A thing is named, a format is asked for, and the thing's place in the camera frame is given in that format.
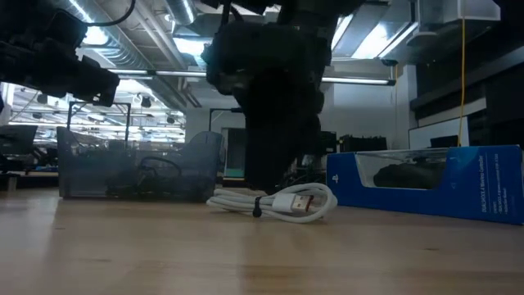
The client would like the silver ventilation duct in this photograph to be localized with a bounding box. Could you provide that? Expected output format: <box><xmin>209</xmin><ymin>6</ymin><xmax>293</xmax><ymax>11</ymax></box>
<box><xmin>52</xmin><ymin>0</ymin><xmax>189</xmax><ymax>70</ymax></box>

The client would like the translucent grey plastic container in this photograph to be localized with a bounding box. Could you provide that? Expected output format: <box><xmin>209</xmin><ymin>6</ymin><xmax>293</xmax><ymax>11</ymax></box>
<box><xmin>56</xmin><ymin>125</ymin><xmax>225</xmax><ymax>202</ymax></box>

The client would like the black USB cable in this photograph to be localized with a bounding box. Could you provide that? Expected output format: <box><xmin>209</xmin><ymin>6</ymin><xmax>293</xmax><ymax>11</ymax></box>
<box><xmin>108</xmin><ymin>155</ymin><xmax>206</xmax><ymax>201</ymax></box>

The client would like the long ceiling light tube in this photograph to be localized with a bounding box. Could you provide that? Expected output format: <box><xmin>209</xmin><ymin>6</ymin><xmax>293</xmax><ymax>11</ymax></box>
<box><xmin>108</xmin><ymin>68</ymin><xmax>396</xmax><ymax>87</ymax></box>

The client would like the white USB cable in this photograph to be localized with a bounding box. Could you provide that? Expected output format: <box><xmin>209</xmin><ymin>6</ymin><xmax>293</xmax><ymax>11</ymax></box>
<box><xmin>206</xmin><ymin>182</ymin><xmax>339</xmax><ymax>225</ymax></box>

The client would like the hanging yellow cable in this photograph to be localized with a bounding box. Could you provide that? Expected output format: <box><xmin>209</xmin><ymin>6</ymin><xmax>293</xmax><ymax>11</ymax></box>
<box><xmin>457</xmin><ymin>16</ymin><xmax>468</xmax><ymax>148</ymax></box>

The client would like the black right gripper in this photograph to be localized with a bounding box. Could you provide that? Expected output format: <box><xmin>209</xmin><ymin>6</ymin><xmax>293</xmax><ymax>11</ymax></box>
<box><xmin>202</xmin><ymin>20</ymin><xmax>333</xmax><ymax>196</ymax></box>

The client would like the black camera cable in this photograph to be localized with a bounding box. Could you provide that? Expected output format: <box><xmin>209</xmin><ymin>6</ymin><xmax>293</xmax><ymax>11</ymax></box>
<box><xmin>85</xmin><ymin>0</ymin><xmax>137</xmax><ymax>28</ymax></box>

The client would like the white board panel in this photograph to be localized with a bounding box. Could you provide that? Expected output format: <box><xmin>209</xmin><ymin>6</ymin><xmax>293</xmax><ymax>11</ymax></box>
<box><xmin>409</xmin><ymin>116</ymin><xmax>470</xmax><ymax>149</ymax></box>

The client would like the black tubular metal frame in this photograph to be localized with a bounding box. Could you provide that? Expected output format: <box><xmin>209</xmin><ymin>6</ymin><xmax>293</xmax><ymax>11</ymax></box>
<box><xmin>67</xmin><ymin>101</ymin><xmax>132</xmax><ymax>143</ymax></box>

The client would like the black game controller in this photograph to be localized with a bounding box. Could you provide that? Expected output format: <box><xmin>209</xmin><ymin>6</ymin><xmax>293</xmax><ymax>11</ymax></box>
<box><xmin>373</xmin><ymin>161</ymin><xmax>447</xmax><ymax>190</ymax></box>

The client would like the black equipment case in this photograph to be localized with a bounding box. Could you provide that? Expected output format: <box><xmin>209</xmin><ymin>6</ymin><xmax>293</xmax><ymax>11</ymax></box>
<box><xmin>339</xmin><ymin>134</ymin><xmax>388</xmax><ymax>153</ymax></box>

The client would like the blue game controller box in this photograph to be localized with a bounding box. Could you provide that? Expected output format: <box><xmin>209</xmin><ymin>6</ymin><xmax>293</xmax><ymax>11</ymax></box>
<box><xmin>326</xmin><ymin>144</ymin><xmax>524</xmax><ymax>226</ymax></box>

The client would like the black computer monitor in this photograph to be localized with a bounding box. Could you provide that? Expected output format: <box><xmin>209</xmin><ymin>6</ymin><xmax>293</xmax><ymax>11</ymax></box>
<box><xmin>0</xmin><ymin>125</ymin><xmax>38</xmax><ymax>157</ymax></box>

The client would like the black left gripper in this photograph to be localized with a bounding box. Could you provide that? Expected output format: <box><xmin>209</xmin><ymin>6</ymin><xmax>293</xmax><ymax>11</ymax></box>
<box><xmin>0</xmin><ymin>43</ymin><xmax>120</xmax><ymax>108</ymax></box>

